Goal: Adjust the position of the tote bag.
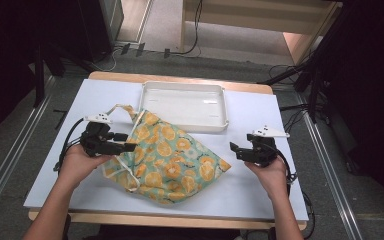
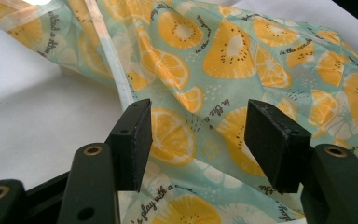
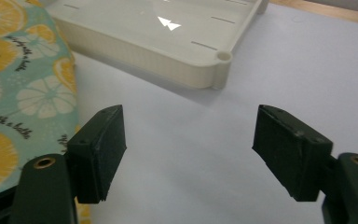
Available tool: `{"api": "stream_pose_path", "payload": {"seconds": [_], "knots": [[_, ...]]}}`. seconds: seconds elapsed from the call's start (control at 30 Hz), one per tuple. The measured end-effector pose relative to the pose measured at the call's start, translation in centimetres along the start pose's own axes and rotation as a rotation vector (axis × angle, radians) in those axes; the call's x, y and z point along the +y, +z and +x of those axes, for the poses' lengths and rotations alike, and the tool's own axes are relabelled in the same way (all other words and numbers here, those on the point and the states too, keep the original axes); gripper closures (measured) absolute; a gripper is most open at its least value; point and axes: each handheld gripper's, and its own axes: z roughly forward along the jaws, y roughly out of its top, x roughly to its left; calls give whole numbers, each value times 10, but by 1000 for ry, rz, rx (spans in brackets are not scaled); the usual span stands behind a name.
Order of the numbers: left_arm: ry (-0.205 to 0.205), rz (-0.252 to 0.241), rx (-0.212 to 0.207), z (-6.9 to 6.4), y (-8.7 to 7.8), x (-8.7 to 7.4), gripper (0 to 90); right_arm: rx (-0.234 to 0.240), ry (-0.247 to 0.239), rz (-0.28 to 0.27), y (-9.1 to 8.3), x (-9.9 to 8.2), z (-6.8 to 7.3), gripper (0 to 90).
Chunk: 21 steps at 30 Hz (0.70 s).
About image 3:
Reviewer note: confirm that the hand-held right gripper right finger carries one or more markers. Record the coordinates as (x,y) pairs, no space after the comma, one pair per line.
(289,158)

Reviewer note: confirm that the wooden table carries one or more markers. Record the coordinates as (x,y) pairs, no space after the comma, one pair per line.
(329,11)

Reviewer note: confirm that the lemon print teal cloth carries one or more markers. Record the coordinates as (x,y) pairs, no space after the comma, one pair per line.
(21,93)

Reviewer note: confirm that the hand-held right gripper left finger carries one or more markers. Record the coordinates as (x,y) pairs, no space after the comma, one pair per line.
(96,155)

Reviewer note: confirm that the white plastic tray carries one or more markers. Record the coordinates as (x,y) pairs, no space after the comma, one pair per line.
(136,34)

